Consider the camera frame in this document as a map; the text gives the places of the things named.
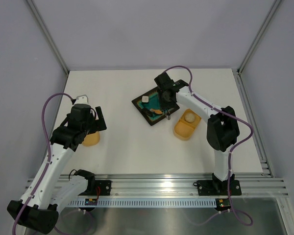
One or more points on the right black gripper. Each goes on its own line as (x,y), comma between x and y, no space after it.
(163,105)

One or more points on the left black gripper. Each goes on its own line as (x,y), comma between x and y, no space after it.
(101,125)

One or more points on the metal tongs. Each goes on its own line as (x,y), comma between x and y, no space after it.
(168,116)

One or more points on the white rice ball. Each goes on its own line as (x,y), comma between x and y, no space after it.
(189,117)

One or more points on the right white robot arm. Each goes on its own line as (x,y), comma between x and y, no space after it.
(222,128)

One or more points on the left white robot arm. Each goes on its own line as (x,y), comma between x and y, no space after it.
(39,209)

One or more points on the orange lunch box lid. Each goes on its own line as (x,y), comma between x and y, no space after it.
(91,139)

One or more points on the orange lunch box base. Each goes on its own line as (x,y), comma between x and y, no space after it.
(184,130)

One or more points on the grilled salmon slice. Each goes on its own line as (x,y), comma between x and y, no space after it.
(158,112)

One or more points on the square teal black plate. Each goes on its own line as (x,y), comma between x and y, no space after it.
(151,108)

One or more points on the white tofu cube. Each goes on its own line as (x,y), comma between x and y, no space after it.
(145,99)

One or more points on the black seaweed piece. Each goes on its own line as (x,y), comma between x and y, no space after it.
(148,112)

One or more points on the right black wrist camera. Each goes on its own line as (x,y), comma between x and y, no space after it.
(163,81)

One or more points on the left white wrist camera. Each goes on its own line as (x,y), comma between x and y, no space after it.
(81,99)

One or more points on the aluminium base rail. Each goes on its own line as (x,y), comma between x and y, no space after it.
(181,185)

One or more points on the white slotted cable duct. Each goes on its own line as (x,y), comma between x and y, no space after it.
(143,203)

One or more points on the left aluminium frame post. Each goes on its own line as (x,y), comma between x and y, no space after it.
(47,35)

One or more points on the aluminium frame post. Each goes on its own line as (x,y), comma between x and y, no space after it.
(260,34)
(47,35)

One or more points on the right aluminium frame post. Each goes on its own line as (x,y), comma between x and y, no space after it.
(260,34)

